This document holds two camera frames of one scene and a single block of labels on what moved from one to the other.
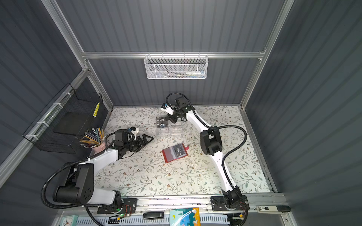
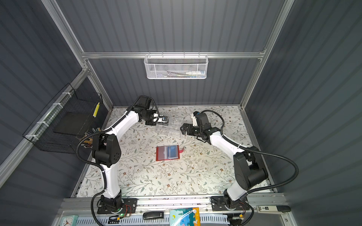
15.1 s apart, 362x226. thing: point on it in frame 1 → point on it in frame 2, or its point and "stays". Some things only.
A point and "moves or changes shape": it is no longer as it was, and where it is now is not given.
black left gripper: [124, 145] → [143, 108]
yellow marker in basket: [96, 109] stays
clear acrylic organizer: [166, 128] stays
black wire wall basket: [73, 112] stays
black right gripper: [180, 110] → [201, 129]
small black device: [152, 215] stays
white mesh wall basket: [176, 66] stays
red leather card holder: [175, 152] moves or changes shape
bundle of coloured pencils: [93, 138] stays
